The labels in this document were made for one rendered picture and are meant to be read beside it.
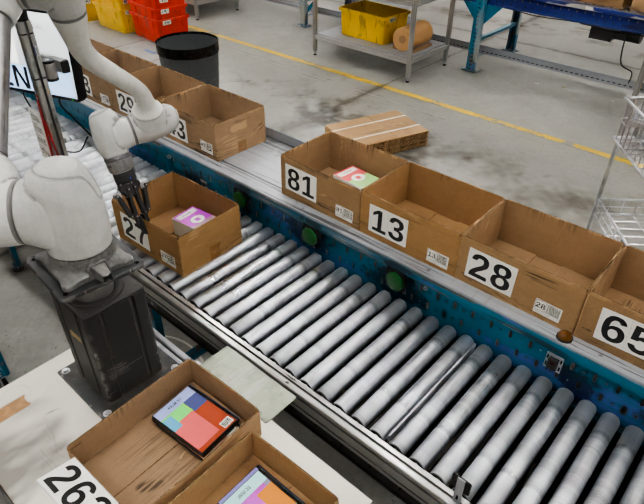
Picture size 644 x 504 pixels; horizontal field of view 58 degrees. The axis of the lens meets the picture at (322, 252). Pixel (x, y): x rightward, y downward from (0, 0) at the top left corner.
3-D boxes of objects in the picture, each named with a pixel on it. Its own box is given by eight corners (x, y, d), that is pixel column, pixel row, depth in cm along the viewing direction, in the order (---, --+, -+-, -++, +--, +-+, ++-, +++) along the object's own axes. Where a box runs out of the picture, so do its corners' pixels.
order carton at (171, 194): (118, 236, 226) (109, 199, 215) (178, 206, 244) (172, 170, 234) (183, 277, 206) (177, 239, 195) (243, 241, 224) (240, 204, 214)
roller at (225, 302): (198, 319, 195) (196, 308, 192) (303, 252, 227) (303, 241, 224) (208, 326, 193) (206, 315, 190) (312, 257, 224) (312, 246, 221)
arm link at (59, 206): (108, 260, 136) (87, 177, 123) (27, 265, 134) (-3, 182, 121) (118, 222, 149) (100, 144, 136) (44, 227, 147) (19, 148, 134)
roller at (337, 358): (295, 390, 171) (295, 379, 168) (397, 304, 203) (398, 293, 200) (307, 399, 169) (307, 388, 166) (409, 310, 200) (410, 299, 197)
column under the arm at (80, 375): (105, 423, 155) (75, 336, 136) (57, 374, 169) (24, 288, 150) (184, 369, 171) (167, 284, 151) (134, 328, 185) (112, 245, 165)
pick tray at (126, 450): (74, 471, 144) (63, 447, 138) (193, 380, 168) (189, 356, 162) (143, 544, 129) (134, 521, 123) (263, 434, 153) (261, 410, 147)
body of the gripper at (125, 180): (128, 166, 205) (137, 190, 208) (106, 174, 200) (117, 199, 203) (138, 166, 199) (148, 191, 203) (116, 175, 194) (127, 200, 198)
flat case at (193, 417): (203, 457, 144) (202, 453, 143) (152, 419, 153) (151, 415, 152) (240, 421, 153) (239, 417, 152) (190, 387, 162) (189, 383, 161)
